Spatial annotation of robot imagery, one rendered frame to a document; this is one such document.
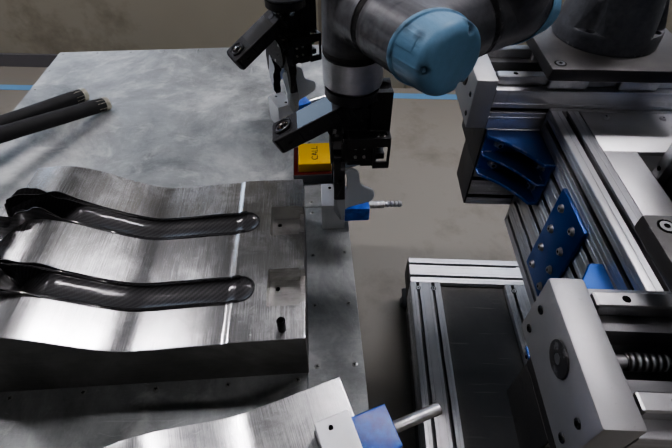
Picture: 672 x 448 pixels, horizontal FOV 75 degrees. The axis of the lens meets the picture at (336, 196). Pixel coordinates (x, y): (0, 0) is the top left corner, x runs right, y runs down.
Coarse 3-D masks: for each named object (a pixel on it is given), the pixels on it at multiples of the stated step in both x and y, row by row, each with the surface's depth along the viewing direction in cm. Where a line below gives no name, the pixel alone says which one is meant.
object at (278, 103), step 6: (270, 96) 90; (276, 96) 90; (282, 96) 90; (318, 96) 94; (324, 96) 94; (270, 102) 90; (276, 102) 88; (282, 102) 88; (300, 102) 90; (306, 102) 90; (312, 102) 93; (270, 108) 91; (276, 108) 88; (282, 108) 87; (288, 108) 88; (300, 108) 90; (270, 114) 93; (276, 114) 89; (282, 114) 88; (288, 114) 89; (276, 120) 91
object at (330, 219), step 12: (324, 192) 70; (324, 204) 68; (360, 204) 70; (372, 204) 71; (384, 204) 71; (396, 204) 71; (324, 216) 69; (336, 216) 70; (348, 216) 70; (360, 216) 70; (324, 228) 71
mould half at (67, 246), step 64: (64, 192) 59; (128, 192) 63; (192, 192) 66; (256, 192) 65; (64, 256) 53; (128, 256) 56; (192, 256) 57; (256, 256) 56; (0, 320) 45; (64, 320) 48; (128, 320) 51; (192, 320) 50; (256, 320) 50; (0, 384) 52; (64, 384) 53
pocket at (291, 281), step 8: (272, 272) 56; (280, 272) 56; (288, 272) 56; (296, 272) 56; (304, 272) 55; (272, 280) 57; (280, 280) 57; (288, 280) 57; (296, 280) 57; (304, 280) 56; (272, 288) 56; (280, 288) 56; (288, 288) 56; (296, 288) 56; (304, 288) 55; (272, 296) 55; (280, 296) 55; (288, 296) 55; (296, 296) 55; (304, 296) 54; (272, 304) 55; (280, 304) 55; (288, 304) 55; (296, 304) 55
